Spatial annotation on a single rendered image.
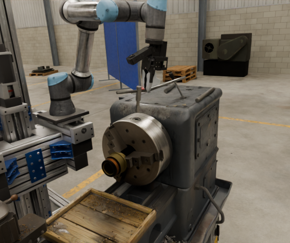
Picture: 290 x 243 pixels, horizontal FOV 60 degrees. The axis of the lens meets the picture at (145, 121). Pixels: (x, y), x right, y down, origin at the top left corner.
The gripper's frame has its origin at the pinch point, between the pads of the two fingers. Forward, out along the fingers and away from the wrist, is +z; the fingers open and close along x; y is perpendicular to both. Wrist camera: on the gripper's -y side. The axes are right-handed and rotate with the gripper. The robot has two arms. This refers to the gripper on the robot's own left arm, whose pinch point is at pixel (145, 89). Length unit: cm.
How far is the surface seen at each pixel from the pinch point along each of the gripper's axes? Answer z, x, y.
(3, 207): 24, -24, -56
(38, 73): 257, 1190, 71
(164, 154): 24.9, -13.2, 3.8
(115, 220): 48, -18, -20
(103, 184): 151, 134, 29
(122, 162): 26.7, -10.4, -14.3
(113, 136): 20.3, 1.1, -13.5
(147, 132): 15.7, -9.2, -3.0
